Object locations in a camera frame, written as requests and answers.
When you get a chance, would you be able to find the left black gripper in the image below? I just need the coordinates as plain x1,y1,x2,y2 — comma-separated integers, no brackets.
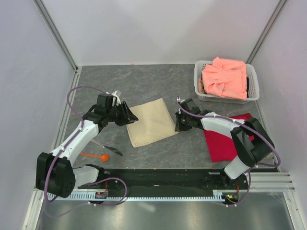
106,101,138,127

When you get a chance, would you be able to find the beige cloth napkin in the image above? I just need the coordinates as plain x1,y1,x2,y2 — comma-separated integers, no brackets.
127,98,177,148

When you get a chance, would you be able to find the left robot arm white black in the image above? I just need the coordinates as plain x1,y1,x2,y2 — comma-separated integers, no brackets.
35,93,138,198

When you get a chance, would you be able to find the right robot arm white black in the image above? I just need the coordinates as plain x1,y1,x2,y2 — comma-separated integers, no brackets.
175,96,278,189

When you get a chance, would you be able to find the red cloth napkin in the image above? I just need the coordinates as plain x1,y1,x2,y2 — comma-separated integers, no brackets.
201,113,263,166

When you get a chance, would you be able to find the patterned cloth in basket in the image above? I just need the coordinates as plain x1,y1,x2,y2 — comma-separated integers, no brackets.
198,77,206,94

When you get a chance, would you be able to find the orange plastic spoon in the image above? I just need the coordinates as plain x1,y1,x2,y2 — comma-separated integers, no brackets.
80,153,110,162

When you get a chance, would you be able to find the salmon pink cloth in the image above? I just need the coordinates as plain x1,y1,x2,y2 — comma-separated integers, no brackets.
202,57,247,100

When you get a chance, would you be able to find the white plastic basket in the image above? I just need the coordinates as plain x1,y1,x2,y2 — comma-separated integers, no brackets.
194,57,260,104

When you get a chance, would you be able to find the dark cloth in basket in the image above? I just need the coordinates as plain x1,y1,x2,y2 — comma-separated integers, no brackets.
247,77,249,97

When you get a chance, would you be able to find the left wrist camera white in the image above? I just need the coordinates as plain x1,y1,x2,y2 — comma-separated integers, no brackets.
112,90,121,106

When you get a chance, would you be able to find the black knife clear handle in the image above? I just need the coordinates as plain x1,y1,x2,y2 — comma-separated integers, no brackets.
90,139,123,156

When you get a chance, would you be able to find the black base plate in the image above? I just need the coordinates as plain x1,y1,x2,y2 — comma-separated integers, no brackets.
80,168,251,205

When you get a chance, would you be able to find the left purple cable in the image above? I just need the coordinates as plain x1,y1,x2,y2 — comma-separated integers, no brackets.
42,86,128,218

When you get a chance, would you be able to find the white slotted cable duct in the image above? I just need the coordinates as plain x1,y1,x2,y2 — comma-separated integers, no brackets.
56,190,239,202

